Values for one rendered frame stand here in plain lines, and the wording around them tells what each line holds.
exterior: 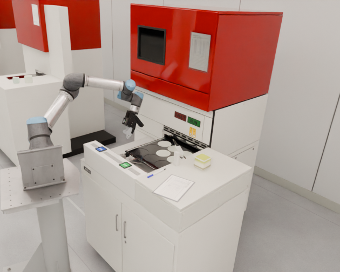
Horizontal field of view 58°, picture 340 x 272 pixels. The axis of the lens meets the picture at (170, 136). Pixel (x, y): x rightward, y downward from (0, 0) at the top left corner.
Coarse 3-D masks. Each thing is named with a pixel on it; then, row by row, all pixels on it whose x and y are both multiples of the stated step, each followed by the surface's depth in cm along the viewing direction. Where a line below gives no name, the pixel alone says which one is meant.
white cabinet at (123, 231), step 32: (96, 192) 206; (96, 224) 220; (128, 224) 185; (160, 224) 160; (192, 224) 158; (224, 224) 183; (128, 256) 196; (160, 256) 168; (192, 256) 169; (224, 256) 200
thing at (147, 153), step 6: (150, 144) 220; (156, 144) 221; (174, 144) 222; (132, 150) 211; (138, 150) 211; (144, 150) 212; (150, 150) 212; (156, 150) 213; (168, 150) 213; (186, 150) 215; (138, 156) 203; (144, 156) 204; (150, 156) 204; (156, 156) 205; (168, 156) 206; (150, 162) 196; (156, 162) 197; (162, 162) 197; (168, 162) 198
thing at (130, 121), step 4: (128, 112) 231; (132, 112) 230; (136, 112) 231; (128, 116) 232; (132, 116) 232; (128, 120) 230; (132, 120) 230; (136, 120) 235; (124, 124) 233; (128, 124) 229; (132, 124) 232
